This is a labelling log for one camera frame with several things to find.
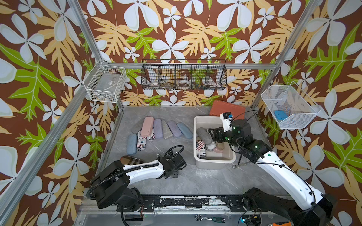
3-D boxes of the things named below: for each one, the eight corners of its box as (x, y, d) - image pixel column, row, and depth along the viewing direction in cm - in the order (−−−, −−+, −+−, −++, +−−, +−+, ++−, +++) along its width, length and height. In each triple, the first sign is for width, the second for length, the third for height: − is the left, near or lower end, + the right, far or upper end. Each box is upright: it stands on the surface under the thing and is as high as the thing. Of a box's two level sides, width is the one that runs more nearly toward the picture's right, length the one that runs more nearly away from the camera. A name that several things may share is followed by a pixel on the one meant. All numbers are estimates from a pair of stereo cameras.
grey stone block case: (165, 140, 102) (165, 137, 99) (157, 125, 110) (157, 122, 107) (173, 136, 104) (173, 133, 101) (164, 122, 112) (164, 119, 109)
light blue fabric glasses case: (188, 140, 101) (188, 138, 99) (175, 126, 109) (175, 124, 107) (193, 137, 103) (193, 135, 101) (180, 123, 111) (180, 121, 109)
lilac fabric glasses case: (155, 140, 102) (154, 136, 97) (155, 124, 112) (153, 119, 107) (163, 139, 103) (162, 135, 98) (161, 123, 112) (161, 118, 108)
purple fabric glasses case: (175, 138, 103) (175, 135, 100) (167, 124, 111) (166, 121, 108) (181, 136, 105) (181, 132, 101) (173, 122, 113) (173, 119, 109)
